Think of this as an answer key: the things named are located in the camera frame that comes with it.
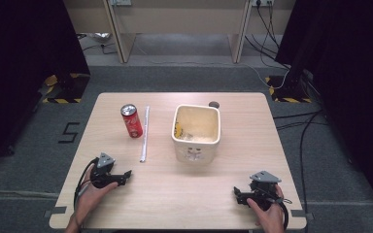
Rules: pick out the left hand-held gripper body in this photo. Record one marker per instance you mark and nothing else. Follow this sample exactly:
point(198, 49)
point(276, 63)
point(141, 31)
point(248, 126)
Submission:
point(101, 177)

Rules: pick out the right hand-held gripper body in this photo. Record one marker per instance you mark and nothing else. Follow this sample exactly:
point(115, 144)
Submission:
point(262, 191)

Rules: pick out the white paper-wrapped straw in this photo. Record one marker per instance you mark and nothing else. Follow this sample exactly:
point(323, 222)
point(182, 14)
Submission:
point(145, 132)

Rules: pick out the red soda can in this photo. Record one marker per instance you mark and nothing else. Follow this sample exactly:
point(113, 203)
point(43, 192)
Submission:
point(132, 124)

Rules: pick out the cream plastic bin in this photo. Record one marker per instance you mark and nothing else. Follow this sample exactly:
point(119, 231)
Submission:
point(194, 152)

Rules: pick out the person's left hand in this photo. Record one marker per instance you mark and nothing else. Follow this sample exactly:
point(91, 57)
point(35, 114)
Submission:
point(89, 197)

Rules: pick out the person's right hand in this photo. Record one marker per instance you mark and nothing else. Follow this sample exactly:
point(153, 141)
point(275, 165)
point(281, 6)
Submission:
point(272, 220)

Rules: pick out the grey tape strip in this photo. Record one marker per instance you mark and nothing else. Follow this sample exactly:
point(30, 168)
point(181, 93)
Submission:
point(301, 214)
point(56, 211)

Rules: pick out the stand base with hazard tape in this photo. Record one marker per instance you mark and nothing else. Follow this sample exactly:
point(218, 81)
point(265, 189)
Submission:
point(288, 92)
point(68, 89)

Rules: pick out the black curtain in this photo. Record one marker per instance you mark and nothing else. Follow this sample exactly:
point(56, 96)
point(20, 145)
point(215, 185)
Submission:
point(353, 81)
point(22, 64)

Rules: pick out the light wooden desk frame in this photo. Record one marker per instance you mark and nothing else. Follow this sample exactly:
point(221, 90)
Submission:
point(119, 39)

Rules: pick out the wall power socket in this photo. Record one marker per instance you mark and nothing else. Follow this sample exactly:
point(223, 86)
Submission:
point(120, 2)
point(263, 2)

